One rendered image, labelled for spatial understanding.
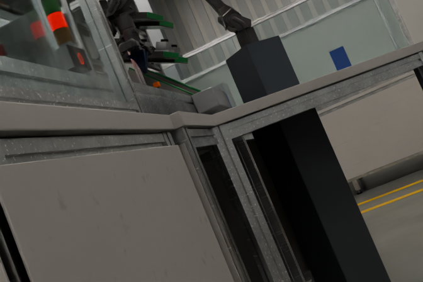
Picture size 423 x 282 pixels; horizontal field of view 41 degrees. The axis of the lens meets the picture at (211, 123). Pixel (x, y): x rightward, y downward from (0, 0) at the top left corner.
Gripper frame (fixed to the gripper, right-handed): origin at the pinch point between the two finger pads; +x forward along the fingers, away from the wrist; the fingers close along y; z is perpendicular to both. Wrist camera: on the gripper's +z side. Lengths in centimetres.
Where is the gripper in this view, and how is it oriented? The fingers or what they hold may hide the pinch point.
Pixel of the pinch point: (141, 63)
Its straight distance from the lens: 188.4
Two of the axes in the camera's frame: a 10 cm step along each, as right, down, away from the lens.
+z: -9.0, 4.0, 1.6
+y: -1.8, -0.3, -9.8
